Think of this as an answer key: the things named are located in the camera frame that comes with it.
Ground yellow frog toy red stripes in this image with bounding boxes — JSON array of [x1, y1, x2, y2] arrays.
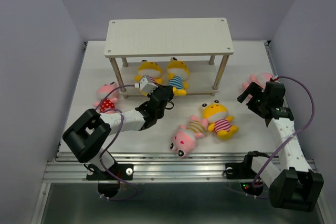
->
[[202, 100, 239, 140]]

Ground yellow frog toy pink stripes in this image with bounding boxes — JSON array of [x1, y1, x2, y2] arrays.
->
[[136, 60, 163, 85]]

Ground yellow frog toy blue stripes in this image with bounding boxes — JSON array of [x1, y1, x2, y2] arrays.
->
[[167, 57, 190, 96]]

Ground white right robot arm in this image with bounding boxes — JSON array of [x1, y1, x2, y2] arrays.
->
[[237, 79, 324, 212]]

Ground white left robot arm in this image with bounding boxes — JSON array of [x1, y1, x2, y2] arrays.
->
[[62, 84, 174, 183]]

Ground white two-tier shelf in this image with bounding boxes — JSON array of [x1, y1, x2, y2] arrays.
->
[[104, 17, 234, 97]]

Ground pink frog toy orange stripes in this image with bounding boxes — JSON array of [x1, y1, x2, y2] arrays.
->
[[170, 115, 208, 157]]

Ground pink frog toy polka dots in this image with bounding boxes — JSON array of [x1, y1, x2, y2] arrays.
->
[[94, 82, 119, 113]]

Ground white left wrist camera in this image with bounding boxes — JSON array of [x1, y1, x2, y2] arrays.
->
[[134, 75, 158, 96]]

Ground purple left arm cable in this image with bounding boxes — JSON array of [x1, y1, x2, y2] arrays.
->
[[94, 83, 139, 201]]

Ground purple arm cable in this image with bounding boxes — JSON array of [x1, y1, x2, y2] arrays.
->
[[94, 83, 139, 201], [245, 76, 316, 199]]

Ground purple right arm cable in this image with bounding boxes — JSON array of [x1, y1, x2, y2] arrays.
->
[[245, 76, 316, 199]]

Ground aluminium front rail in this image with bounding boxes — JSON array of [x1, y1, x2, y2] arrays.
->
[[43, 152, 316, 183]]

